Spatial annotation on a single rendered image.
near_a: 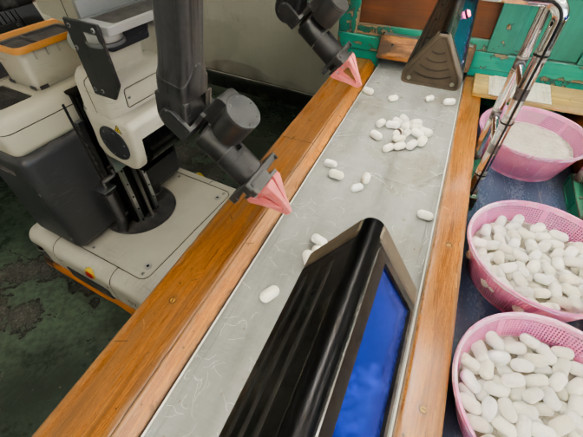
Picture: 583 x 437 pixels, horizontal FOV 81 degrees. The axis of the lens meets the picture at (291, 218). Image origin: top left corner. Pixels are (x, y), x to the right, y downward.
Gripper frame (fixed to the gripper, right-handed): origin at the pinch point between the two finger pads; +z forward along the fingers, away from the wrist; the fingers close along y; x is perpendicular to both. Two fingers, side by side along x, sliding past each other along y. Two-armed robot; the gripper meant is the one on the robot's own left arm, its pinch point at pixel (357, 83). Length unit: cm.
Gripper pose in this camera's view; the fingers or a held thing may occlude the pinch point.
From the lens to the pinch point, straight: 97.0
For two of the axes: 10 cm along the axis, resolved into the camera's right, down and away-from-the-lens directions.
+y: 4.0, -6.7, 6.2
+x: -5.9, 3.3, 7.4
